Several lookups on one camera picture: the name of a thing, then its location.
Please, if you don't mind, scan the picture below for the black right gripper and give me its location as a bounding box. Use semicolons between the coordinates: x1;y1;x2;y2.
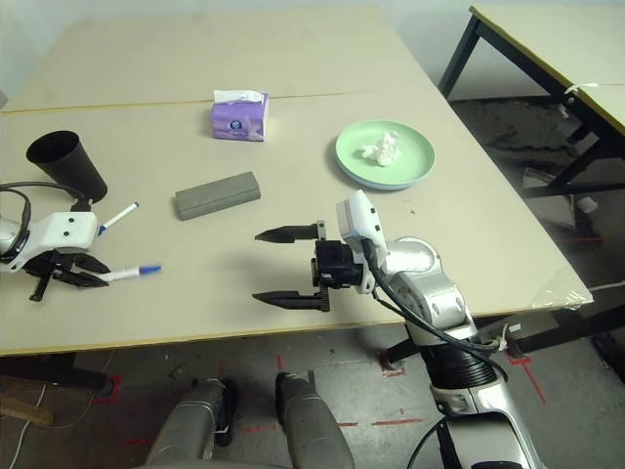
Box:
251;219;368;314

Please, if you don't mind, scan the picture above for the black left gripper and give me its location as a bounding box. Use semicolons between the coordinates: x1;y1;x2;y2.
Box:
25;248;113;303

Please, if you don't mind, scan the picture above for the thick white marker blue cap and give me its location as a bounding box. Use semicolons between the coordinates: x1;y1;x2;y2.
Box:
97;264;162;284

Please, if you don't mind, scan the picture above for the thin white marker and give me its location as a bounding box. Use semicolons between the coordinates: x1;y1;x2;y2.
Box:
99;199;141;236

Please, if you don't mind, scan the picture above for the grey glasses case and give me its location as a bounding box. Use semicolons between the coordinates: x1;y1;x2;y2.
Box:
174;170;262;223

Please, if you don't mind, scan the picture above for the white tissue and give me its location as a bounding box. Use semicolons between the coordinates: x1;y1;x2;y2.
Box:
359;130;402;166

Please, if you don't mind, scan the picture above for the green plate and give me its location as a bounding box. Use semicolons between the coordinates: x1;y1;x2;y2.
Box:
334;121;436;187

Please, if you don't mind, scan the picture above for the black plastic cup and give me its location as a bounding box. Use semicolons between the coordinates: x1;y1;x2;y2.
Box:
25;130;108;204

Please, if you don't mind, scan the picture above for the black table foot bar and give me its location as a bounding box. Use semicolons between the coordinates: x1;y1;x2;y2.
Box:
0;354;121;395
385;312;625;372

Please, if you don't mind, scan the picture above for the purple tissue pack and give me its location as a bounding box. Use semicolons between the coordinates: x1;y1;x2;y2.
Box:
209;88;271;144

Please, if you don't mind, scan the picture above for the brown wooden plank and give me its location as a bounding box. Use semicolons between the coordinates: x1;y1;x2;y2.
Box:
0;394;55;427

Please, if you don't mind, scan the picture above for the grey robot torso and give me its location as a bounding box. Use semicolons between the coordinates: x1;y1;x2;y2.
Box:
131;456;304;469

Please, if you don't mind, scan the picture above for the small white plug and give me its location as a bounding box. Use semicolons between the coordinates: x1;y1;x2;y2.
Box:
490;321;521;353

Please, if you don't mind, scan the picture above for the grey flat sheet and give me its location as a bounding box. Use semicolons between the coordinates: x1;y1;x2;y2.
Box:
521;165;582;231

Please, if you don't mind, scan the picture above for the clear plastic film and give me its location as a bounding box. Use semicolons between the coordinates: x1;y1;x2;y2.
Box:
531;271;595;309

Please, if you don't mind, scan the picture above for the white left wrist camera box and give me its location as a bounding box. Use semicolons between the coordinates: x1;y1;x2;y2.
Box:
0;211;99;274

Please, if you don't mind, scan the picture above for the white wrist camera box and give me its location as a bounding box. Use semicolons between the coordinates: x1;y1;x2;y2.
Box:
334;189;391;250
0;211;99;274

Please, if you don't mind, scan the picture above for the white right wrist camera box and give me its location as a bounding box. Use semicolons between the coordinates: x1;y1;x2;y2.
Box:
334;189;391;250

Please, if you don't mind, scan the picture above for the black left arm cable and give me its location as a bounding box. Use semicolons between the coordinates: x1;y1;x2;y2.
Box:
0;181;94;231

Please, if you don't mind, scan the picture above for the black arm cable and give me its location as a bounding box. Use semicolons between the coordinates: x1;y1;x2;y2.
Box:
0;181;94;231
360;236;504;469

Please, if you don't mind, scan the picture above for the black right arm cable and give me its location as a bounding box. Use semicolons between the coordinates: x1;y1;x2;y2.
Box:
360;236;504;469

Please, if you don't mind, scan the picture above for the thin white floor cable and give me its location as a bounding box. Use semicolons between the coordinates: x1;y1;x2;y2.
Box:
0;349;116;469

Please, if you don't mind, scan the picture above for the white strap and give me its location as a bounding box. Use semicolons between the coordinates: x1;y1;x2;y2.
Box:
559;80;604;118

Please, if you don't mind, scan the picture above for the beige table with black frame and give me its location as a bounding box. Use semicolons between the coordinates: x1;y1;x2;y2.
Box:
437;4;625;104
524;82;625;196

